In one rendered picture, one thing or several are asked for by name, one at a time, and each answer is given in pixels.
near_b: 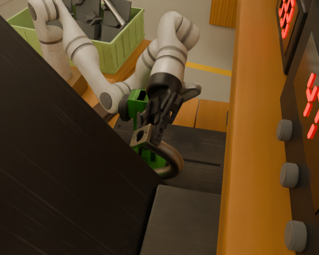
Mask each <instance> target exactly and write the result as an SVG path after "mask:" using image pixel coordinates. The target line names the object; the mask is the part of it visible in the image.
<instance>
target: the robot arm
mask: <svg viewBox="0 0 319 255"><path fill-rule="evenodd" d="M27 5H28V9H29V12H30V15H31V18H32V21H33V24H34V28H35V31H36V33H37V36H38V40H39V44H40V47H41V51H42V54H43V58H44V59H45V60H46V61H47V62H48V63H49V64H50V65H51V66H52V67H53V68H54V69H55V70H56V71H57V73H58V74H59V75H60V76H61V77H62V78H63V79H64V80H65V81H68V80H69V79H70V78H71V77H72V73H71V68H70V62H69V59H70V60H71V61H72V63H73V64H74V65H75V66H76V67H77V69H78V70H79V71H80V73H81V74H82V76H83V77H84V78H85V80H86V81H87V83H88V84H89V86H90V88H91V89H92V91H93V93H94V94H95V96H96V98H97V99H98V101H99V103H100V104H101V106H102V107H103V108H104V109H105V110H106V111H107V112H108V113H111V114H116V113H118V104H119V102H120V100H121V99H122V97H123V96H124V95H125V94H130V93H131V90H132V89H136V90H138V89H146V94H147V96H148V99H149V100H148V102H147V104H146V107H145V110H144V111H143V112H140V111H139V112H138V113H137V129H139V128H142V127H144V126H146V125H148V124H149V123H150V124H152V125H153V128H152V132H151V137H150V143H152V144H153V145H155V146H159V145H160V144H161V140H162V137H163V133H164V130H165V129H166V128H167V125H168V124H172V123H173V121H174V119H175V117H176V115H177V114H178V112H179V110H180V108H181V106H182V104H183V103H184V102H186V101H188V100H190V99H192V98H194V97H196V96H198V95H199V94H200V93H201V90H202V86H201V85H200V84H198V83H186V82H184V81H183V80H184V70H185V65H186V61H187V51H189V50H190V49H192V48H193V47H194V46H195V45H196V43H197V42H198V40H199V38H200V29H199V28H198V27H197V26H196V25H195V24H194V23H192V22H191V21H189V20H188V19H186V18H185V17H184V16H182V15H181V14H179V13H178V12H176V11H169V12H166V13H165V14H164V15H163V16H162V17H161V19H160V21H159V24H158V28H157V38H156V39H154V40H153V41H152V42H151V43H150V44H149V45H148V47H147V48H146V49H145V50H144V51H143V53H142V54H141V55H140V57H139V58H138V60H137V63H136V68H135V72H134V73H133V74H132V75H131V76H130V77H129V78H127V79H126V80H124V81H120V82H116V83H112V84H110V83H109V82H108V81H107V80H106V78H105V77H104V76H103V74H102V72H101V70H100V61H99V53H98V50H97V48H96V47H95V45H94V44H93V43H92V42H91V40H90V39H89V38H88V37H87V35H86V34H85V33H84V32H83V31H82V29H81V28H80V27H79V26H78V24H77V23H76V22H75V20H74V19H73V17H72V16H71V14H70V13H69V11H68V9H67V8H66V6H65V5H64V3H63V2H62V0H27ZM53 20H59V21H60V22H61V23H62V25H63V30H62V29H61V28H60V27H58V26H54V25H46V23H47V22H50V21H53ZM171 111H172V114H171Z"/></svg>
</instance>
